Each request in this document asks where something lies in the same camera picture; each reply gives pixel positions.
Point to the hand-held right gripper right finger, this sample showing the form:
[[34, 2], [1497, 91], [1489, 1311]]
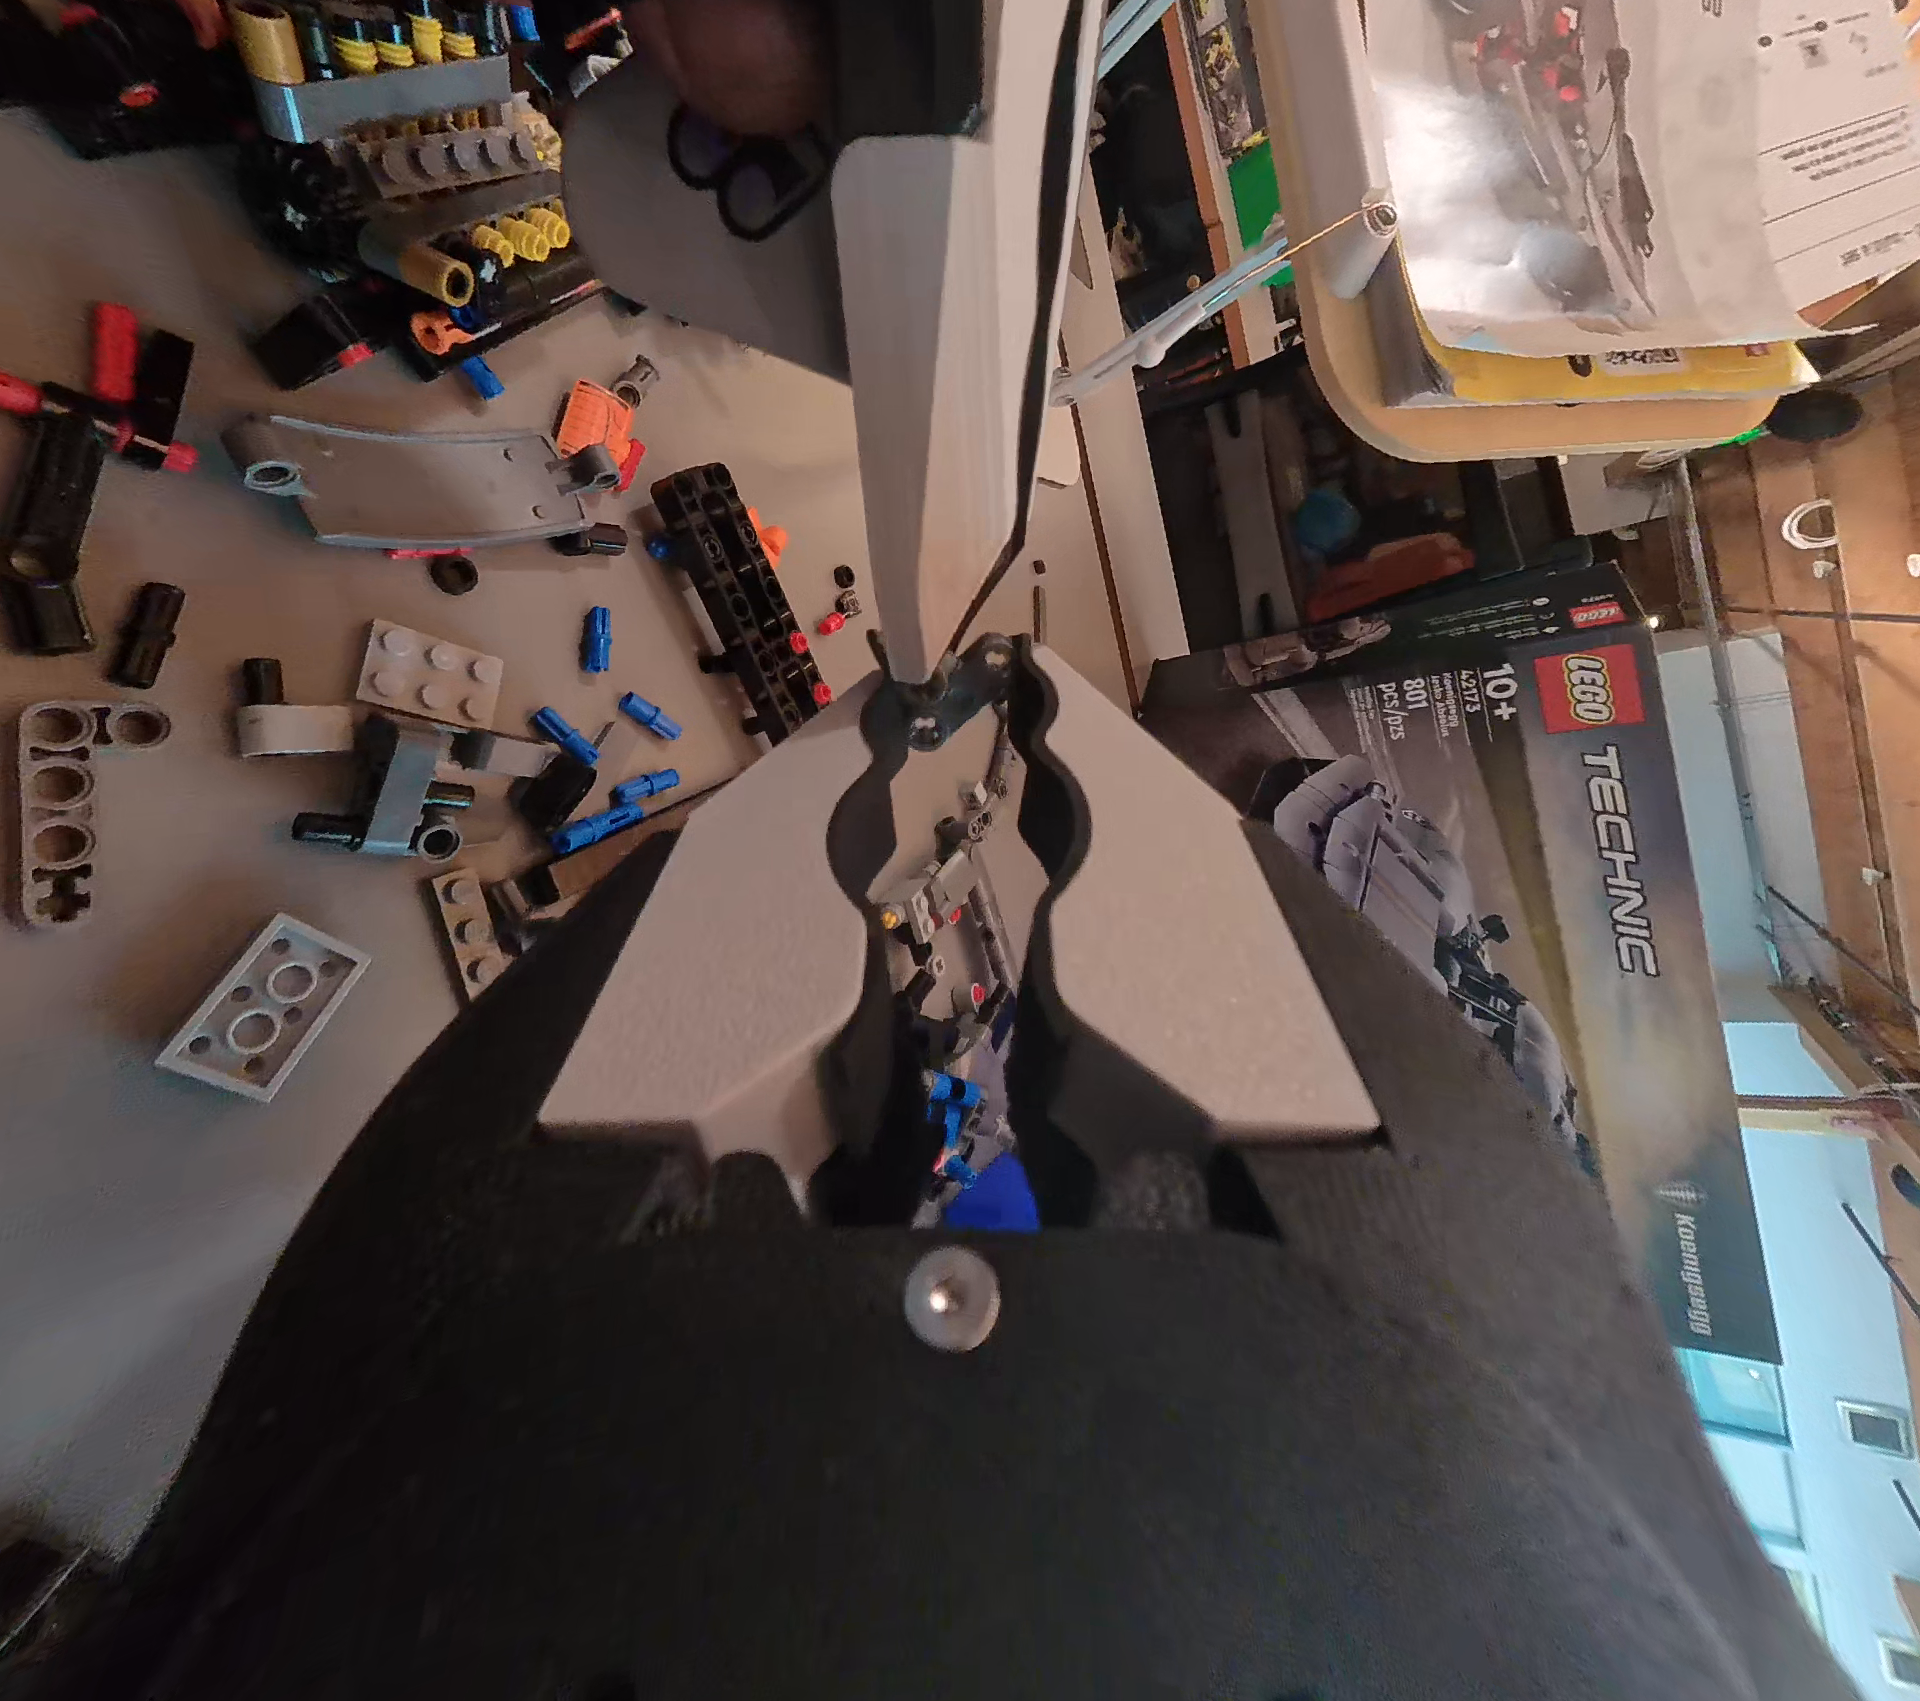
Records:
[[1201, 983]]

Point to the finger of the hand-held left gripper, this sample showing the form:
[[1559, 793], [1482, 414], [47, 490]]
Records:
[[946, 382], [1100, 53]]

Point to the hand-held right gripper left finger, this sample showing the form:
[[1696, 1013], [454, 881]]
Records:
[[705, 983]]

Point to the black lego piece red pin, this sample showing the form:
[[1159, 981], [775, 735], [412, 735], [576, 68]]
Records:
[[834, 622]]

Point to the black lego frame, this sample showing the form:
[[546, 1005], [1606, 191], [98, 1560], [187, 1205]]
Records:
[[742, 605]]

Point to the dark grey lego connector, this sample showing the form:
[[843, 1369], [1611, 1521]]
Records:
[[946, 698]]

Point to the lego car chassis assembly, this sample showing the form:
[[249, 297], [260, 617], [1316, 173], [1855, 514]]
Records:
[[375, 111]]

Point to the orange striped lego panel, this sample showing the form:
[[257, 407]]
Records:
[[591, 419]]

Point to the lego set box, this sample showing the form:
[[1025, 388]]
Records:
[[1575, 862]]

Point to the light grey studded lego plate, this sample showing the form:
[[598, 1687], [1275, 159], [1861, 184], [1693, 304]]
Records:
[[429, 671]]

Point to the lego instruction booklet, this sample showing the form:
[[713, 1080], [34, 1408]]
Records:
[[1619, 80]]

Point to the loose grey curved lego panel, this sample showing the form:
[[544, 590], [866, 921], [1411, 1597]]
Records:
[[406, 486]]

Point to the white book stand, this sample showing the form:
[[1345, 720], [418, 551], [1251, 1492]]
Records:
[[1289, 80]]

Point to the blue bin holding plastic bags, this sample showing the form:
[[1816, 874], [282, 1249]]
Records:
[[993, 1194]]

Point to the grey lego cylinder bracket assembly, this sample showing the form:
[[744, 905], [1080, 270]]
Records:
[[938, 901]]

